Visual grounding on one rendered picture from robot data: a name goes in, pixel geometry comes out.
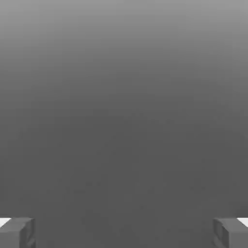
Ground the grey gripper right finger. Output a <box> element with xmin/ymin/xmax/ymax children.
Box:
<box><xmin>212</xmin><ymin>217</ymin><xmax>248</xmax><ymax>248</ymax></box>

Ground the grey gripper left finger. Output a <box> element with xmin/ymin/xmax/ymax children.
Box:
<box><xmin>0</xmin><ymin>217</ymin><xmax>37</xmax><ymax>248</ymax></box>

